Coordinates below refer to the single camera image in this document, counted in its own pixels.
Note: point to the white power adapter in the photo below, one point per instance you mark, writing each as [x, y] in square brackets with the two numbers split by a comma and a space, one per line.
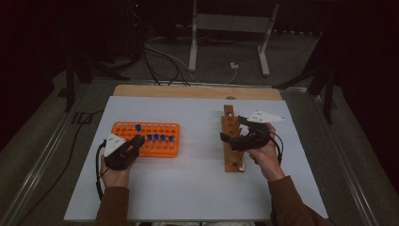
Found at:
[234, 65]

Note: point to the orange plastic test tube rack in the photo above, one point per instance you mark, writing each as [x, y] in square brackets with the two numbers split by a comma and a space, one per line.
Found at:
[156, 150]

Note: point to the metal floor rail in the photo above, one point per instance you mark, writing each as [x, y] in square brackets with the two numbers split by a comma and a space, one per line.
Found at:
[345, 163]
[37, 157]

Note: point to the person's right hand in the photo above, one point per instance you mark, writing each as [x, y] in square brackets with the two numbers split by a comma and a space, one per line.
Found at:
[269, 160]

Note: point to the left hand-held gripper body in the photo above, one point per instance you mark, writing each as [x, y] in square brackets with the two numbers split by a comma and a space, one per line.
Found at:
[119, 157]

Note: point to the person's left hand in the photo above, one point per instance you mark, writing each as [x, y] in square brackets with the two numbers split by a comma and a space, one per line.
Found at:
[116, 179]

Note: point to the blue-capped test tube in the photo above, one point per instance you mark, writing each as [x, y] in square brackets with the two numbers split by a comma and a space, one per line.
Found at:
[150, 137]
[138, 127]
[156, 137]
[162, 137]
[171, 138]

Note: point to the black tripod stand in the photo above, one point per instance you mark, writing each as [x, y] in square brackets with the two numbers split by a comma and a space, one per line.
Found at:
[78, 69]
[327, 94]

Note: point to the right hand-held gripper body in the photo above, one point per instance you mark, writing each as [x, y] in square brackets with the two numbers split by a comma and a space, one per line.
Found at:
[254, 141]

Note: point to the black floor socket box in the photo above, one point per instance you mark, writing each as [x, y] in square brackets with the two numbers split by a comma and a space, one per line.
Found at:
[82, 118]

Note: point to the wooden test tube rack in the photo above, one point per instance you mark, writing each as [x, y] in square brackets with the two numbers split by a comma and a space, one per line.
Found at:
[233, 160]

